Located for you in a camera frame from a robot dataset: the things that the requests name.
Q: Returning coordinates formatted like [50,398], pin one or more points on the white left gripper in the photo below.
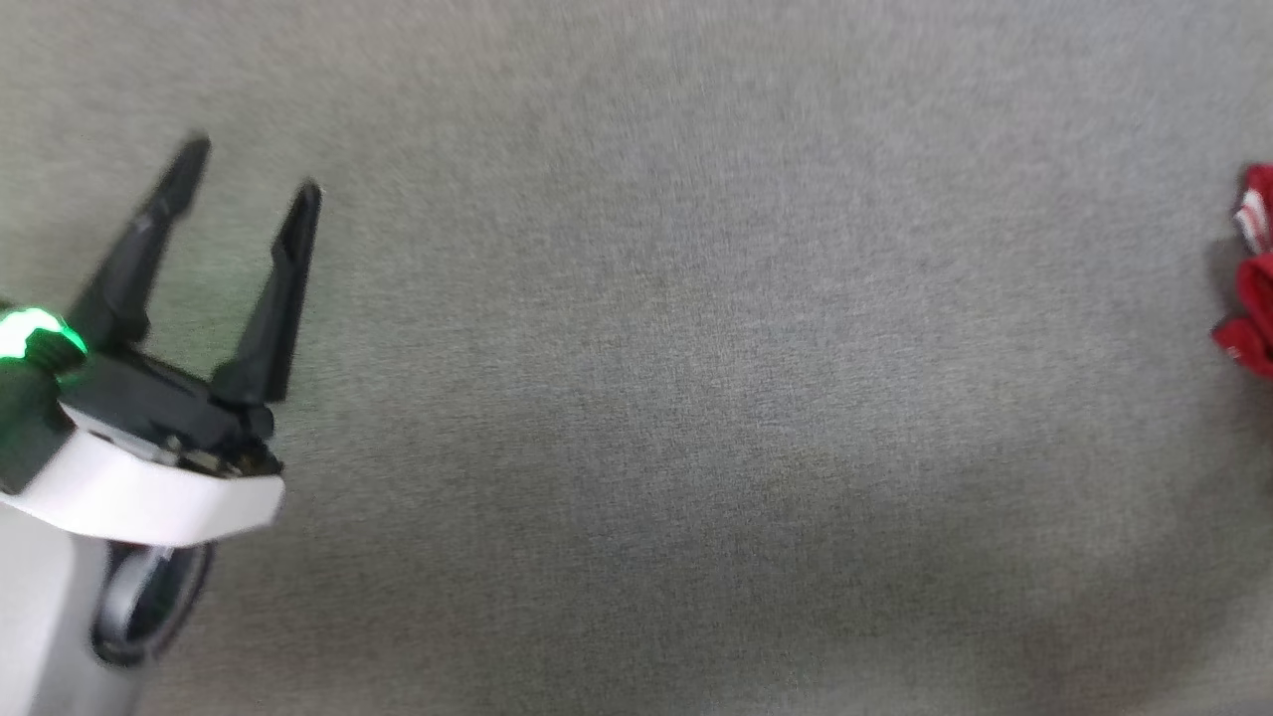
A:
[159,487]

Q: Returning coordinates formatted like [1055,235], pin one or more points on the grey fabric surface cover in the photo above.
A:
[696,398]

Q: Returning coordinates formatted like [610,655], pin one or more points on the red and white jersey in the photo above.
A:
[1255,298]

